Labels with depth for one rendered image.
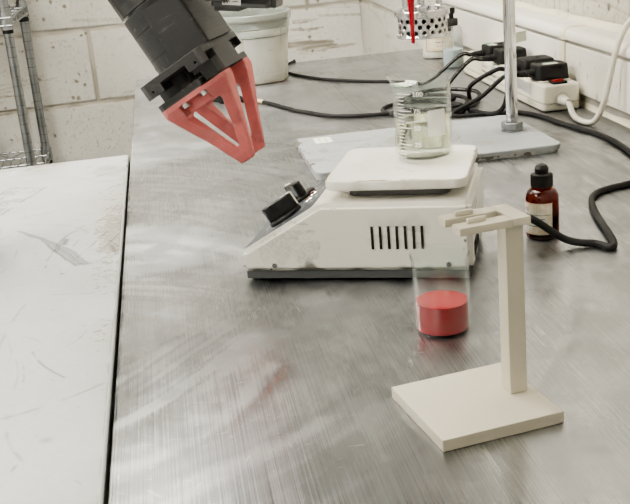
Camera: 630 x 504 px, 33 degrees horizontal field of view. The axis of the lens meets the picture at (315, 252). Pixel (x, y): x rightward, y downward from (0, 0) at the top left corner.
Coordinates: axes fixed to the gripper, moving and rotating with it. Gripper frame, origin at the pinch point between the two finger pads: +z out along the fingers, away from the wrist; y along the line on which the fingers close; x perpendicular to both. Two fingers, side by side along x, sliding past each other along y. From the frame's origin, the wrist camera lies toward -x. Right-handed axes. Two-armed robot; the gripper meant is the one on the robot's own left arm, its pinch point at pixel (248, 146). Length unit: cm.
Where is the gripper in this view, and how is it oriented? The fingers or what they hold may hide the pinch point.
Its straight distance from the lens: 92.9
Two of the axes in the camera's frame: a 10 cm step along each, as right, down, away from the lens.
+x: -8.0, 4.8, 3.6
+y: 2.2, -3.3, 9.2
